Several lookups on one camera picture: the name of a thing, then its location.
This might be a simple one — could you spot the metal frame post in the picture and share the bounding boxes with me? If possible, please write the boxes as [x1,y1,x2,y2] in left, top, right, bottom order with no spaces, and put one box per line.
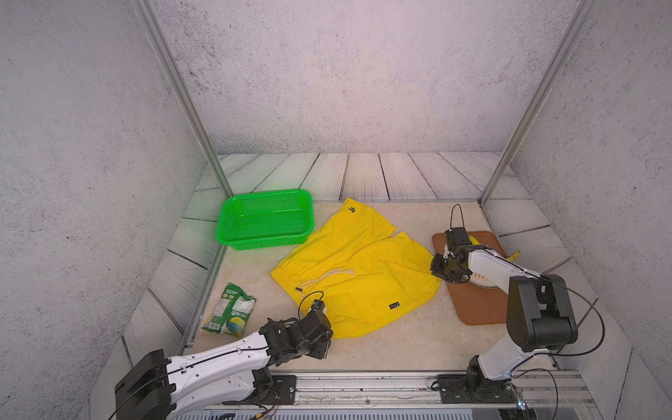
[132,0,234,198]
[478,0,598,209]

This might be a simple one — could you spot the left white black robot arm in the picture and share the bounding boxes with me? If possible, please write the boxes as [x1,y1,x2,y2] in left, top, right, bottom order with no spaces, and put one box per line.
[111,302,333,419]

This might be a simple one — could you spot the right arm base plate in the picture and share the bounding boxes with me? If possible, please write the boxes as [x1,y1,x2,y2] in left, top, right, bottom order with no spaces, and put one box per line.
[432,374,518,405]

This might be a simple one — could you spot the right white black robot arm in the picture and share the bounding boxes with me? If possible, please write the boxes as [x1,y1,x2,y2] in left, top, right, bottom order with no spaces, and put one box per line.
[430,227,579,382]

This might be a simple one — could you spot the aluminium front rail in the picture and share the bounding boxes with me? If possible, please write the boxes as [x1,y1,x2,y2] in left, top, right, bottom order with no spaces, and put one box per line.
[177,367,601,419]

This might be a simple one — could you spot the left metal frame post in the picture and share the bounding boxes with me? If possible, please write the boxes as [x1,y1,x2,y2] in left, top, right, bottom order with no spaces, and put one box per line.
[132,0,234,198]

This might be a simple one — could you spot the yellow banana bunch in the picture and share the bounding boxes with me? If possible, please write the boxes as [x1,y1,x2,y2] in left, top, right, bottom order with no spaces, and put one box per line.
[469,236,521,262]

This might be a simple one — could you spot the green plastic basket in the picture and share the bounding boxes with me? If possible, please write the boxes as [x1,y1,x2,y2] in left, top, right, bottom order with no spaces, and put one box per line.
[215,189,315,250]

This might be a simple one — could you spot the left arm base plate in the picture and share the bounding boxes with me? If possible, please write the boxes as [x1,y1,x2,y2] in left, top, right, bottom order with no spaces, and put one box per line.
[222,374,298,406]

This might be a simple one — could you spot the brown cutting board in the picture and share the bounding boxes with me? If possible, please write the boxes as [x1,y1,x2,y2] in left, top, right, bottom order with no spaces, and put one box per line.
[432,231,508,326]

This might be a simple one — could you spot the patterned round plate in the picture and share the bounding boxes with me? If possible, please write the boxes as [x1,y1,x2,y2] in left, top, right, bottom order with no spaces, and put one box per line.
[469,272,498,289]

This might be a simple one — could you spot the yellow shorts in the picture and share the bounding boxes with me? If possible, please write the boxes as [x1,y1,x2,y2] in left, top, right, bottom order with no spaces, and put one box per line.
[271,199,441,340]

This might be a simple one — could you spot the right metal frame post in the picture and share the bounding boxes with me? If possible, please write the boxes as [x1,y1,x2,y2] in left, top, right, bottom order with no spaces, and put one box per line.
[478,0,598,209]

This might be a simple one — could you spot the green snack bag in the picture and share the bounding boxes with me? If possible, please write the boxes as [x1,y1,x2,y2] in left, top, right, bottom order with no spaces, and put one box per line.
[202,283,257,339]

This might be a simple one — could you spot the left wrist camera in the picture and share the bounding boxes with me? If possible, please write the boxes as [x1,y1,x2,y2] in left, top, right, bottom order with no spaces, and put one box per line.
[311,299,326,312]

